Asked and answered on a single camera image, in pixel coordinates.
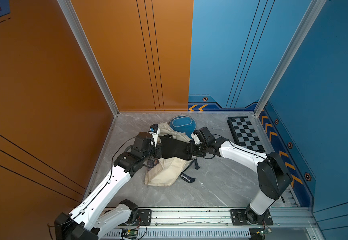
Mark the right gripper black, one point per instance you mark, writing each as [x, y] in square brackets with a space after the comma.
[195, 154]

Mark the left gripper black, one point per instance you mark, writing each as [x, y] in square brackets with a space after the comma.
[158, 148]

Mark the black clear paddle case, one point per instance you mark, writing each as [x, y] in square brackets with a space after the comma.
[175, 148]

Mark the blue paddle case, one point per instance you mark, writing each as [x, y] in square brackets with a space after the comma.
[183, 124]

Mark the cream canvas tote bag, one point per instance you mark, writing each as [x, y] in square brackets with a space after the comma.
[164, 172]

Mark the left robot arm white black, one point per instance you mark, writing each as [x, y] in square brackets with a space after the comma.
[87, 221]

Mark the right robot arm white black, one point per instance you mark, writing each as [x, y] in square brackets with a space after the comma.
[274, 177]

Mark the black white chessboard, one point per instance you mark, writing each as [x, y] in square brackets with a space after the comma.
[244, 133]

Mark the left green circuit board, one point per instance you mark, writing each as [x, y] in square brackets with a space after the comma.
[129, 234]

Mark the green circuit board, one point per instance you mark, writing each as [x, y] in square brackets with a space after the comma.
[263, 233]
[129, 234]

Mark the right green circuit board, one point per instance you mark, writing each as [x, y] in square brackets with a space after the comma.
[263, 233]

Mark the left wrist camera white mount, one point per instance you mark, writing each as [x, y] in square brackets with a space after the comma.
[154, 130]

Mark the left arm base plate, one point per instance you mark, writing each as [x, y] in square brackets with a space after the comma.
[138, 216]

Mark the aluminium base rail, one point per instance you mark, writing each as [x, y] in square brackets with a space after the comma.
[226, 217]

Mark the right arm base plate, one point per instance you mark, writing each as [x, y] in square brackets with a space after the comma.
[241, 217]

